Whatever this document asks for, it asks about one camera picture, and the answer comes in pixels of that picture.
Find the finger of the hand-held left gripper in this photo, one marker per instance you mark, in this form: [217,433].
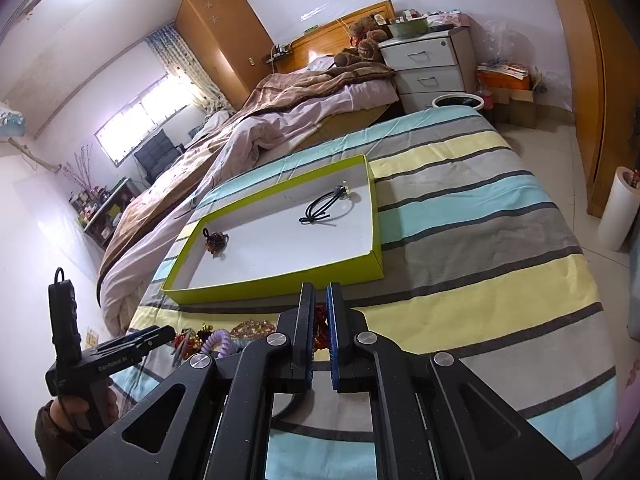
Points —
[115,347]
[155,336]

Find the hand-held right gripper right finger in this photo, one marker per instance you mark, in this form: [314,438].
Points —
[333,342]

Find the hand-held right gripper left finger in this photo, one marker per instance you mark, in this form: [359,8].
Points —
[307,342]

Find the red knot gold charm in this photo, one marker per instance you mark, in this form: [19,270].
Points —
[321,330]

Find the green cardboard box tray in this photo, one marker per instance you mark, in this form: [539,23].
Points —
[260,252]

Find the person's left forearm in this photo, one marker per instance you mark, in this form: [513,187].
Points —
[55,450]

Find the person's left hand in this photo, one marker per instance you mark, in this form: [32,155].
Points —
[62,412]

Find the gold sequin hair accessory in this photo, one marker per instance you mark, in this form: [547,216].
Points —
[252,329]

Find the dark beaded grape ornament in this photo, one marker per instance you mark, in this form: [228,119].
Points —
[216,242]

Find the cluttered desk shelf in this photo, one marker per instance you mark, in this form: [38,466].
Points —
[102,212]

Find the brown patterned quilt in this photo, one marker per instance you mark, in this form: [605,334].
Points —
[155,200]

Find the dried branch decoration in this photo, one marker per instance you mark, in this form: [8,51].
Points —
[77,167]

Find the striped bed sheet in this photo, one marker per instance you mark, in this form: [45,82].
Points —
[475,260]

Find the black office chair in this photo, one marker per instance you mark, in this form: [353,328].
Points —
[157,152]

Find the pink duvet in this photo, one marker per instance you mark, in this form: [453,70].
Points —
[280,125]

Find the window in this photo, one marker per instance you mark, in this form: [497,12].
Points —
[145,115]

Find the brown fleece blanket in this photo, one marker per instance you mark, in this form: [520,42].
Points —
[320,82]

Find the white trash bin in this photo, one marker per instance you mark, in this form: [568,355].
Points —
[457,101]

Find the patterned curtain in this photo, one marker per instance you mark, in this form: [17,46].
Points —
[190,65]

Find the white drawer cabinet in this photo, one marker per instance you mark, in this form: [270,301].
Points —
[425,65]

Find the power strip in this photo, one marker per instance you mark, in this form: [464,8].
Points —
[281,51]

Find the brown teddy bear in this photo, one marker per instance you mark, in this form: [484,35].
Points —
[367,40]

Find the wooden wardrobe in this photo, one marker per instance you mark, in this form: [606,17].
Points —
[220,35]

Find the orange cardboard boxes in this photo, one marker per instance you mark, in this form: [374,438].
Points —
[510,90]

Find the wooden headboard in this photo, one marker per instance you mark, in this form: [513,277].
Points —
[325,30]

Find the white paper roll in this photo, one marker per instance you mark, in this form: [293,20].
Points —
[617,210]

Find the green basin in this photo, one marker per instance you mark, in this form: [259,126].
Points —
[407,27]

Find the clear plastic bag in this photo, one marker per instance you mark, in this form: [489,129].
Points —
[505,40]

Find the large wooden closet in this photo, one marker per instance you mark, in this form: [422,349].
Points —
[600,85]

